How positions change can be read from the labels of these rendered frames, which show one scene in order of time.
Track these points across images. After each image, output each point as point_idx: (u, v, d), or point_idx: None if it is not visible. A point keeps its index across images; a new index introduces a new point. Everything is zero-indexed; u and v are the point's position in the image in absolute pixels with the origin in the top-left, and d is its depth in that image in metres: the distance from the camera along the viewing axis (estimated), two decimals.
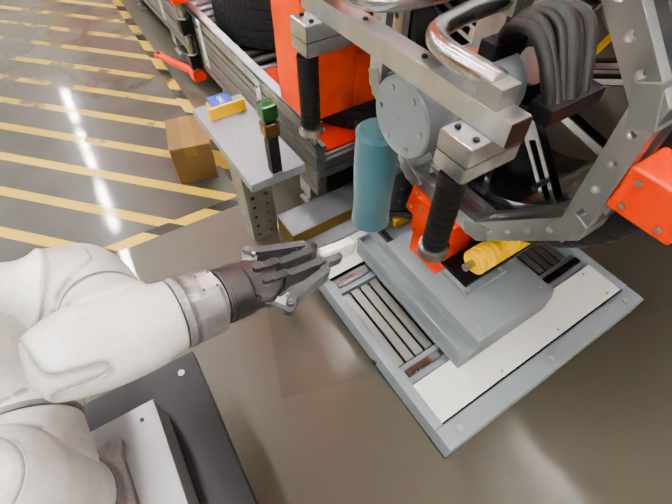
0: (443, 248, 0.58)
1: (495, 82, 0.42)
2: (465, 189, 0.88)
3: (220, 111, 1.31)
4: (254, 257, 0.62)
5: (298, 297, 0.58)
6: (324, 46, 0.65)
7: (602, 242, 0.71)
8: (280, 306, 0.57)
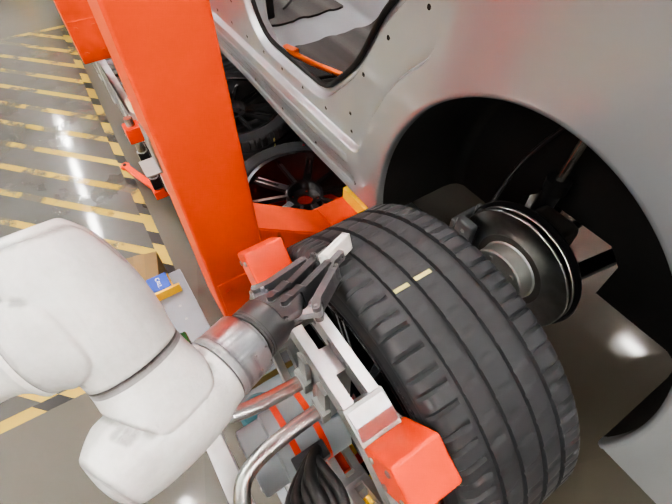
0: None
1: None
2: None
3: (157, 297, 1.44)
4: (311, 310, 0.57)
5: (267, 289, 0.63)
6: None
7: None
8: (255, 297, 0.61)
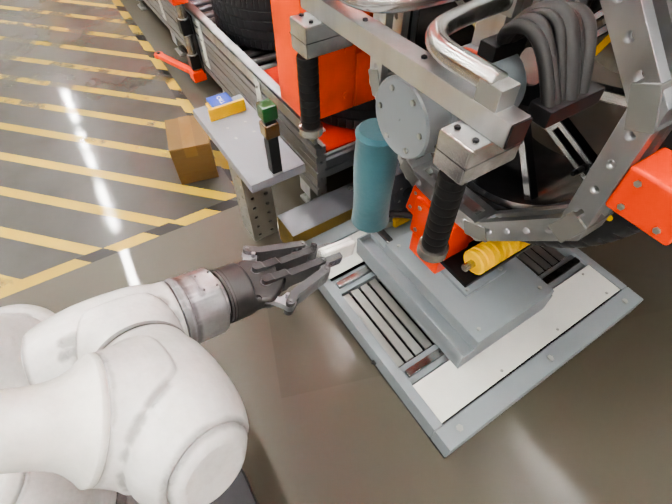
0: (442, 248, 0.58)
1: (494, 83, 0.42)
2: (465, 189, 0.88)
3: (221, 111, 1.31)
4: (254, 257, 0.62)
5: (298, 297, 0.58)
6: (324, 47, 0.66)
7: None
8: (280, 306, 0.57)
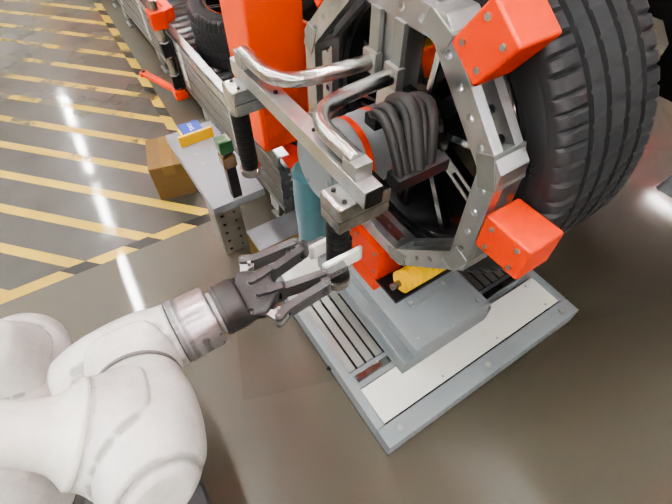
0: (342, 279, 0.71)
1: (352, 160, 0.54)
2: (392, 218, 1.00)
3: (190, 138, 1.43)
4: (279, 311, 0.61)
5: (254, 261, 0.67)
6: (252, 107, 0.78)
7: None
8: (240, 268, 0.65)
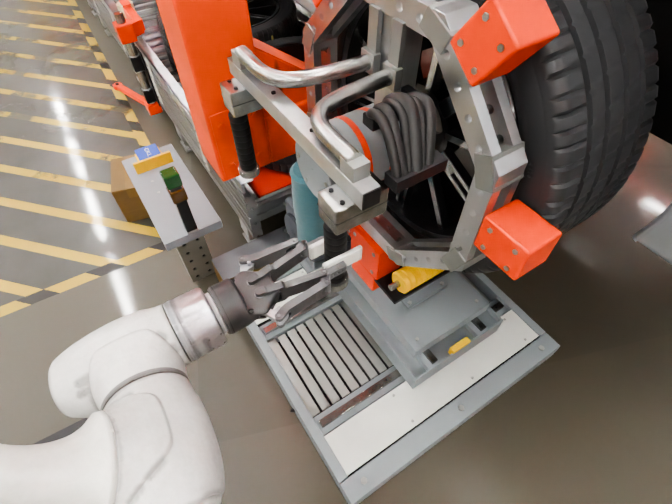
0: (340, 280, 0.70)
1: (350, 161, 0.54)
2: (390, 218, 1.00)
3: (146, 164, 1.35)
4: (279, 311, 0.61)
5: (254, 261, 0.67)
6: (250, 107, 0.78)
7: None
8: (240, 268, 0.65)
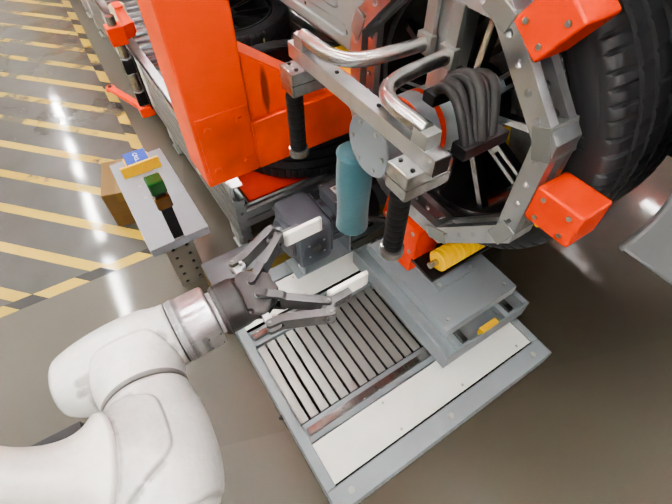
0: (398, 249, 0.75)
1: (423, 130, 0.58)
2: (430, 199, 1.04)
3: (134, 169, 1.33)
4: (276, 318, 0.60)
5: (241, 260, 0.67)
6: (307, 88, 0.82)
7: None
8: (234, 271, 0.64)
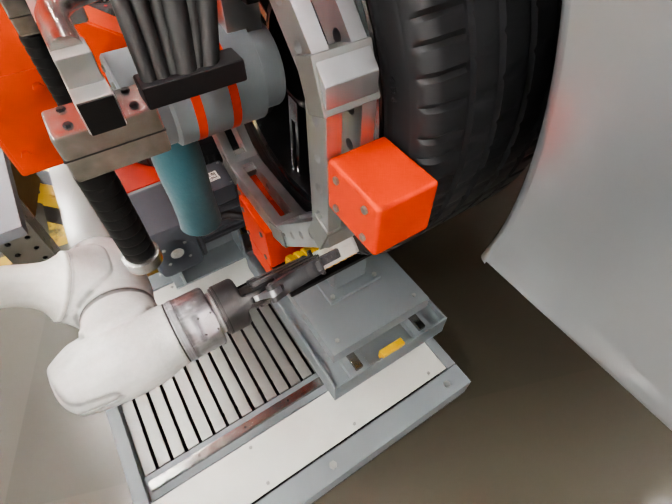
0: (140, 258, 0.49)
1: (56, 50, 0.33)
2: (279, 188, 0.79)
3: None
4: None
5: None
6: None
7: None
8: None
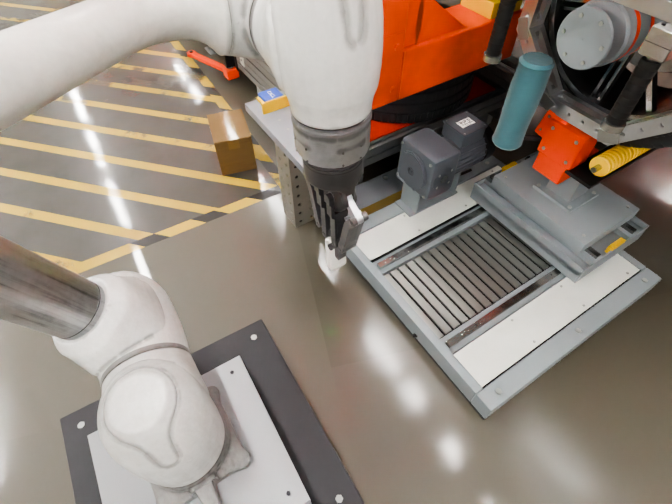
0: (624, 121, 0.85)
1: None
2: (595, 109, 1.15)
3: (272, 104, 1.42)
4: (348, 215, 0.55)
5: None
6: None
7: None
8: None
